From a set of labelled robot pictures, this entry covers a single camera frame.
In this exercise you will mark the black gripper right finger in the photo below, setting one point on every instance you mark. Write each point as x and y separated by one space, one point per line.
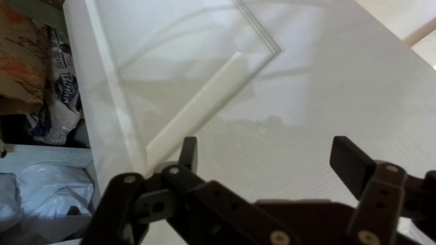
382 195

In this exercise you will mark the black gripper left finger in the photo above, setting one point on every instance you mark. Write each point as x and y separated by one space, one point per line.
137 204

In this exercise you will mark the white panelled pantry door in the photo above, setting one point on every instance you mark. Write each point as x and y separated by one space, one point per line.
318 113

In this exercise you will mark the white pantry shelving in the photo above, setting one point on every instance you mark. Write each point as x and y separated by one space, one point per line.
45 157

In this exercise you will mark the white plastic bag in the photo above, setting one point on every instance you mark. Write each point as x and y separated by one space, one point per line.
49 191

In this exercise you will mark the blue white printed package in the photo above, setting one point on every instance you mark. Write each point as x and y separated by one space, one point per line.
62 104

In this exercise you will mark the crumpled brown paper bag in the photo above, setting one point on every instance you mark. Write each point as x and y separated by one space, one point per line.
21 63

